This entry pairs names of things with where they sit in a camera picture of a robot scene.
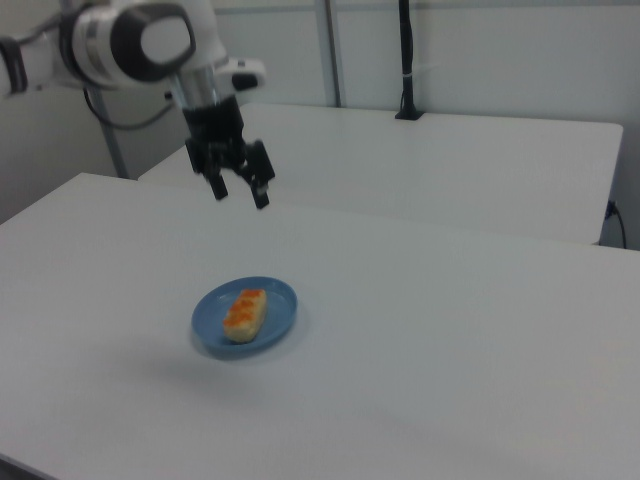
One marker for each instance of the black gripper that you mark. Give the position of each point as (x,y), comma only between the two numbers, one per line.
(212,122)

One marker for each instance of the orange glazed bread loaf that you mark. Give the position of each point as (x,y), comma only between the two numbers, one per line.
(245,317)

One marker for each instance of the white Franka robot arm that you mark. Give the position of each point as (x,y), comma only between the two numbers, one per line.
(150,45)

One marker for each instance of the blue round plate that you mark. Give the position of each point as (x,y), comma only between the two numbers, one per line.
(280,305)

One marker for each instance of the black pole with clamp base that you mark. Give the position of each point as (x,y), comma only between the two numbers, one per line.
(407,50)

